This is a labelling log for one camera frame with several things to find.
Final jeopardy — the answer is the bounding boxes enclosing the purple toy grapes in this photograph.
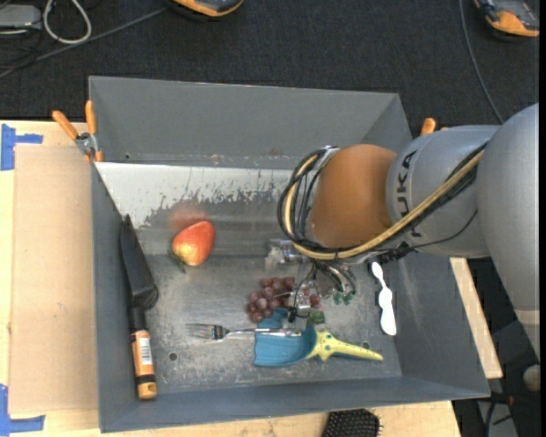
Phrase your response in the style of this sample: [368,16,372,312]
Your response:
[246,276,324,324]

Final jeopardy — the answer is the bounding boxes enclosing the blue plastic scoop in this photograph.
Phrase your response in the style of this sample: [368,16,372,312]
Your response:
[253,307,319,368]

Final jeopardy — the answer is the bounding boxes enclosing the yellow-green spotted toy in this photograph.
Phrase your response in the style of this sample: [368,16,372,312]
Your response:
[306,329,385,363]

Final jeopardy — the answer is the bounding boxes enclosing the white plastic utensil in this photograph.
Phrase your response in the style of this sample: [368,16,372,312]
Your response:
[370,260,399,337]

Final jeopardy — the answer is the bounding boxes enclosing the silver metal fork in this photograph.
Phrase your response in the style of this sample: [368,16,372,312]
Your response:
[185,322,302,343]

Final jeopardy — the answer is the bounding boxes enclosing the black hairbrush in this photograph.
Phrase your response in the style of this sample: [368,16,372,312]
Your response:
[321,408,385,437]

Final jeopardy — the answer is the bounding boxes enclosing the grey metal bin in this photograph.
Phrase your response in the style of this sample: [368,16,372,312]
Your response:
[86,75,491,434]

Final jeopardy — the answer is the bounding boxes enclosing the brown cardboard board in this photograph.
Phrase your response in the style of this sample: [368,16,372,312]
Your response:
[7,143,102,421]

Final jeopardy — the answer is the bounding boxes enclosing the black cylinder on white bracket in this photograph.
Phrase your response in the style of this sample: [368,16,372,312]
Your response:
[352,245,418,266]

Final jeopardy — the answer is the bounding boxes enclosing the black knife with orange handle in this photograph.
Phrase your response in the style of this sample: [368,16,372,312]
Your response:
[119,213,160,401]

